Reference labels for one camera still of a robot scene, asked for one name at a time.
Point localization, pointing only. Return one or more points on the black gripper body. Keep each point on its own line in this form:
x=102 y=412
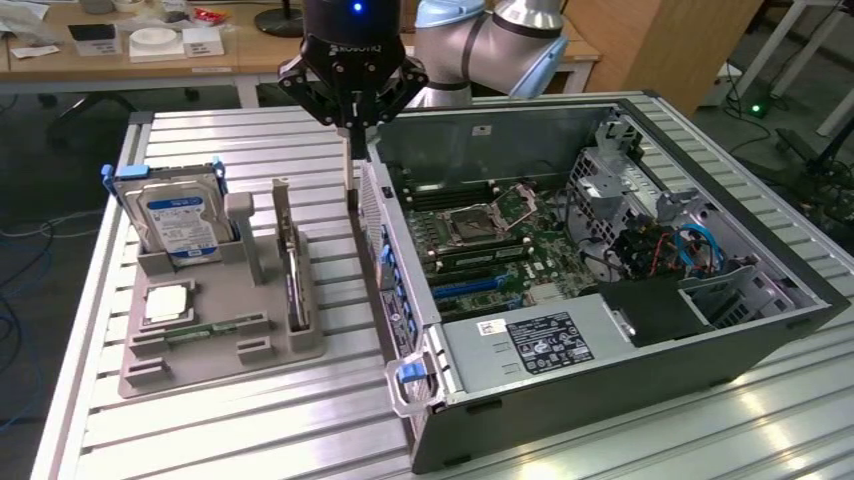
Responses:
x=350 y=30

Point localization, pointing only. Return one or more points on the green graphics card metal bracket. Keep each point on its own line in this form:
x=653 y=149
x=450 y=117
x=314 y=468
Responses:
x=298 y=280

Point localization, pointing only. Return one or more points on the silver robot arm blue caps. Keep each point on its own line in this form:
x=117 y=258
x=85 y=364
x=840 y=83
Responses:
x=468 y=45

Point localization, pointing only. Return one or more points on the wooden desk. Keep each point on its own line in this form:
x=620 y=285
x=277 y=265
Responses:
x=268 y=50

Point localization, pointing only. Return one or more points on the black round lamp base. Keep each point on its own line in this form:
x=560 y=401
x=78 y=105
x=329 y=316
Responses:
x=281 y=22

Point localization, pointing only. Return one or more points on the white case sticker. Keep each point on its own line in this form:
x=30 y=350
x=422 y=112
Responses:
x=481 y=130

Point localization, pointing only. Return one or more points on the plain white box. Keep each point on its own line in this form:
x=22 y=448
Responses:
x=202 y=45

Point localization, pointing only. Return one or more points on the red packet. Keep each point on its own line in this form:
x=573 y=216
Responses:
x=210 y=16

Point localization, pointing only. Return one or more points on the black RAM slot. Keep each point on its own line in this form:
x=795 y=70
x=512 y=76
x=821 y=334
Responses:
x=450 y=198
x=453 y=204
x=448 y=186
x=449 y=192

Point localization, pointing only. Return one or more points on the white block round dish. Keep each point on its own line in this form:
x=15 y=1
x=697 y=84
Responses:
x=157 y=47

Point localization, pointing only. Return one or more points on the metal socket cover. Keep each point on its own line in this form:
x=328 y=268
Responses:
x=517 y=200

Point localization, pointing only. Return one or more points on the CPU socket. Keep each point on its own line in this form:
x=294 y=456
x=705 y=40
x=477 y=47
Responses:
x=470 y=225

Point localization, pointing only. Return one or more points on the white box black top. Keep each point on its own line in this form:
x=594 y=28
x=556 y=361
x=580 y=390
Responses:
x=97 y=42

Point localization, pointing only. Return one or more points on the blue disk carrier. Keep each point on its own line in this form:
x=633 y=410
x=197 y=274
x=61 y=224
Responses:
x=130 y=172

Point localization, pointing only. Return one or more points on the black chair base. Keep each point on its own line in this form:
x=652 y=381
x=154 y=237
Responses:
x=87 y=107

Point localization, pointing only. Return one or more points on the hard disk blue label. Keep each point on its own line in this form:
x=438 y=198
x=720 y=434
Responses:
x=177 y=220

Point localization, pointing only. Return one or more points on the grey cup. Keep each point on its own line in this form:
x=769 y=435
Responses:
x=98 y=6

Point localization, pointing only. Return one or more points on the perforated metal drive cage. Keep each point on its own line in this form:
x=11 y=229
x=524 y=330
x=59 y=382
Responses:
x=601 y=175

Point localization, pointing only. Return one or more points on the RAM stick with white stickers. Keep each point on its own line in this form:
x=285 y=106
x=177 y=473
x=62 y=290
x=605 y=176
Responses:
x=481 y=257

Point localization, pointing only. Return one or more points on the wooden cabinet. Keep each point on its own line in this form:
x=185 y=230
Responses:
x=668 y=50

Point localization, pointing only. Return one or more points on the white paper slip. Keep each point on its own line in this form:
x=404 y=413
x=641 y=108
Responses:
x=34 y=51

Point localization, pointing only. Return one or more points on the blue expansion slot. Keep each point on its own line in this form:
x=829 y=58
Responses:
x=468 y=288

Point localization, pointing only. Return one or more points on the clear plastic bags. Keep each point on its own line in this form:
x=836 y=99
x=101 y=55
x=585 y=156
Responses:
x=21 y=20

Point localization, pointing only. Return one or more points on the grey parts rack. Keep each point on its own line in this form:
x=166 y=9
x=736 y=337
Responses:
x=221 y=295

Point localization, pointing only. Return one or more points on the silver chipset heatsink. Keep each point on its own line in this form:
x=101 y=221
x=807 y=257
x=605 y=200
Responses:
x=550 y=296

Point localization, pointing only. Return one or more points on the silver CPU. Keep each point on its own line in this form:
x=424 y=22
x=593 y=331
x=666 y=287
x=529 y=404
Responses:
x=167 y=302

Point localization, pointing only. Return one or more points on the green RAM stick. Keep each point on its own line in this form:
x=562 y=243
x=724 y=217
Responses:
x=201 y=331

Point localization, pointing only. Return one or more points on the black device green light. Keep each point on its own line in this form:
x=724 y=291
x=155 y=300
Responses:
x=756 y=108

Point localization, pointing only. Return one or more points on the grey power supply unit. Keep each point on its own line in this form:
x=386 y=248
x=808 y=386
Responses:
x=534 y=345

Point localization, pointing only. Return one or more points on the black plastic shroud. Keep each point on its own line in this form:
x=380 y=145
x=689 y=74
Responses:
x=654 y=310

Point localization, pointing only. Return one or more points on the black floor stand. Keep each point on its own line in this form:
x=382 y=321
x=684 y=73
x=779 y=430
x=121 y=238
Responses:
x=795 y=142

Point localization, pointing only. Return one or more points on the grey metal disk bay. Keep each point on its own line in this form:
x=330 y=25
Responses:
x=735 y=300

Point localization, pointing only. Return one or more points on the black open PC case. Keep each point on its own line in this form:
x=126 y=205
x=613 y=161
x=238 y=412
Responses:
x=601 y=400

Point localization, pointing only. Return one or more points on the white desk frame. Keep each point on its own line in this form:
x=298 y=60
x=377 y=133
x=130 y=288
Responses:
x=771 y=55

